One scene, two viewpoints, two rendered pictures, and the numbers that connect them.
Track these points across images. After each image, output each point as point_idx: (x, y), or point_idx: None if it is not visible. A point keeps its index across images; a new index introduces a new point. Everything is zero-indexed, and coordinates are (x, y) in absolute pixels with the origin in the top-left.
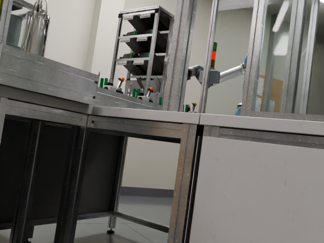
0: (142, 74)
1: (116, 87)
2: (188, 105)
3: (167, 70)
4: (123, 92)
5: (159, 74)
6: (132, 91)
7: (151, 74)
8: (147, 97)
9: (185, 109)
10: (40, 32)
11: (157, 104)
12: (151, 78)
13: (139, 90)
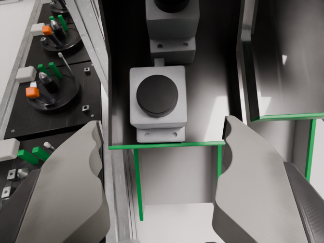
0: (256, 18)
1: (51, 0)
2: (22, 168)
3: (74, 20)
4: (51, 10)
5: (136, 39)
6: (63, 20)
7: (205, 30)
8: (31, 29)
9: (33, 156)
10: None
11: (21, 43)
12: (251, 67)
13: (50, 20)
